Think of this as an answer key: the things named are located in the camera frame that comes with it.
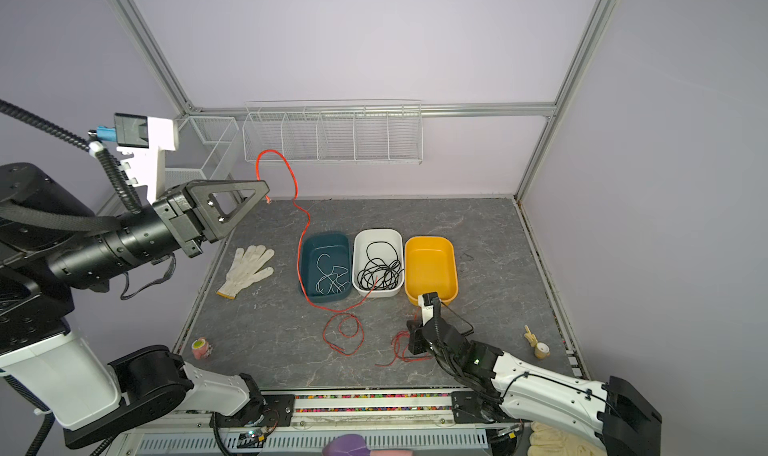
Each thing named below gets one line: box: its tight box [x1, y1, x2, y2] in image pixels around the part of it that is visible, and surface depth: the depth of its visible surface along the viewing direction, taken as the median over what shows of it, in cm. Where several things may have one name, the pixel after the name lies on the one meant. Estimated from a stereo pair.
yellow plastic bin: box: [404, 236, 459, 305], surface depth 102 cm
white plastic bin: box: [352, 228, 405, 299], surface depth 101 cm
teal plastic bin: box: [299, 231, 352, 303], surface depth 101 cm
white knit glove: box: [216, 244, 275, 300], surface depth 101 cm
